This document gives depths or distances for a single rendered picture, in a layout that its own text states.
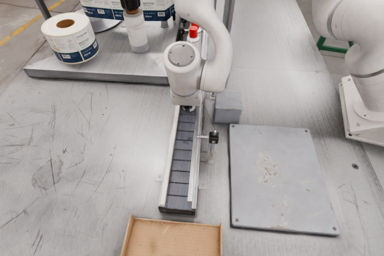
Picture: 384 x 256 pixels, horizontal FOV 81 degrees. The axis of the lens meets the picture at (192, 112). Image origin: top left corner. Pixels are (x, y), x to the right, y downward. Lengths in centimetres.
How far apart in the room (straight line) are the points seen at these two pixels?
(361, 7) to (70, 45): 104
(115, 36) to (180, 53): 83
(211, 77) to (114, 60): 69
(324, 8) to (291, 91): 42
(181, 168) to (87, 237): 33
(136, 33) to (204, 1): 62
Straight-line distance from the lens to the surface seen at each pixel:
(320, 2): 77
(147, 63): 109
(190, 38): 92
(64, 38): 113
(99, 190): 81
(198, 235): 72
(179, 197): 70
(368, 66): 86
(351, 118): 104
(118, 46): 124
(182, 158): 75
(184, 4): 53
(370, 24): 73
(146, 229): 74
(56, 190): 87
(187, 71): 50
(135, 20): 107
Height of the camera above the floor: 154
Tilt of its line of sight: 51 degrees down
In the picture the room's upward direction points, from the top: straight up
